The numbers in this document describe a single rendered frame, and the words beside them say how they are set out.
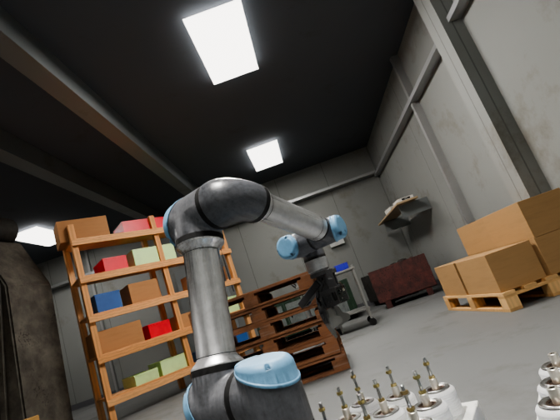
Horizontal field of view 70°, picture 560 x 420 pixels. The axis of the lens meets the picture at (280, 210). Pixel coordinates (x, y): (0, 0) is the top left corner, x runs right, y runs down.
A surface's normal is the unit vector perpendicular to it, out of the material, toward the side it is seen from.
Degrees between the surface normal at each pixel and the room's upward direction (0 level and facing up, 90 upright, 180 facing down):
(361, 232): 90
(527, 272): 90
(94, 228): 90
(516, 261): 90
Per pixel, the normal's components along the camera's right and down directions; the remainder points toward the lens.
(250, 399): -0.60, -0.01
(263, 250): -0.09, -0.21
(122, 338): 0.54, -0.37
